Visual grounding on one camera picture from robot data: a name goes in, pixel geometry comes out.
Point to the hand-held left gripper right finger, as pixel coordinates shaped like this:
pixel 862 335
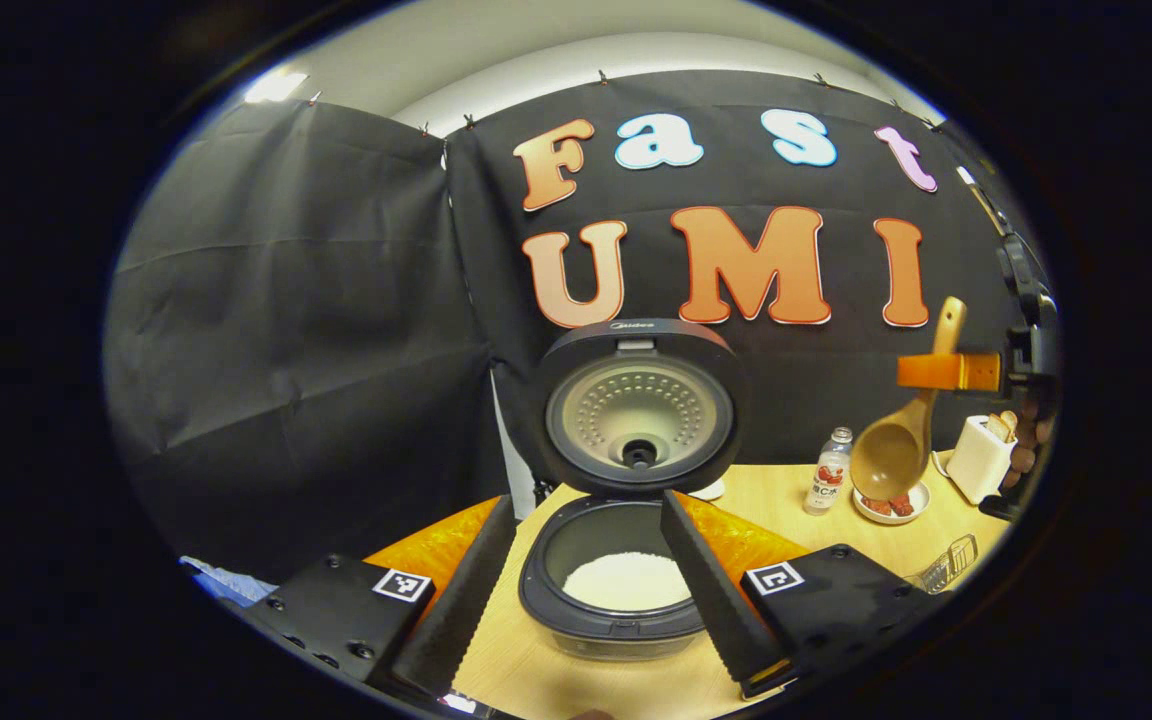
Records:
pixel 716 600

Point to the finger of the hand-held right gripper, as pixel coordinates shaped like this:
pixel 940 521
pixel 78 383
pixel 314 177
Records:
pixel 946 372

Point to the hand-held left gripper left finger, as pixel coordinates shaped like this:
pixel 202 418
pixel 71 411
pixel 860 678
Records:
pixel 456 610

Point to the white rice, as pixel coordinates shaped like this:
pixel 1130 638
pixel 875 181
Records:
pixel 626 585

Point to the wooden spoon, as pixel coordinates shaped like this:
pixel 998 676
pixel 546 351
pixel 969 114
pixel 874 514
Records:
pixel 886 460

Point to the black rice cooker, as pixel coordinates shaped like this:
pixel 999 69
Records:
pixel 636 420

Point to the toasted bread slice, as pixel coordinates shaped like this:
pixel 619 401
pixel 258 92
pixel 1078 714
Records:
pixel 994 428
pixel 1009 420

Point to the white toaster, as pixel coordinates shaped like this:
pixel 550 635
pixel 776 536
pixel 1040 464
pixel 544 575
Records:
pixel 976 465

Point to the white divided bean dish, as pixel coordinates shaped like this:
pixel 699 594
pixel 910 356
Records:
pixel 708 490

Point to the white round plate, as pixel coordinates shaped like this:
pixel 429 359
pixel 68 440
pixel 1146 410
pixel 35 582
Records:
pixel 921 505

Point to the red meat piece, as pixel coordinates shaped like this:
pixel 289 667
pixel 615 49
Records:
pixel 902 507
pixel 876 506

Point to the clear plastic drink bottle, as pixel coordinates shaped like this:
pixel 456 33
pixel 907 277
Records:
pixel 826 480

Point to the blue cloth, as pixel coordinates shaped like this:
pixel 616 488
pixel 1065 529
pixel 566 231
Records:
pixel 226 582

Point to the black backdrop cloth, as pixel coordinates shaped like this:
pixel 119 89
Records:
pixel 286 350

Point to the ceiling light panel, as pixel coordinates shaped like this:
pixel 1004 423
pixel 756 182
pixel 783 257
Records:
pixel 276 87

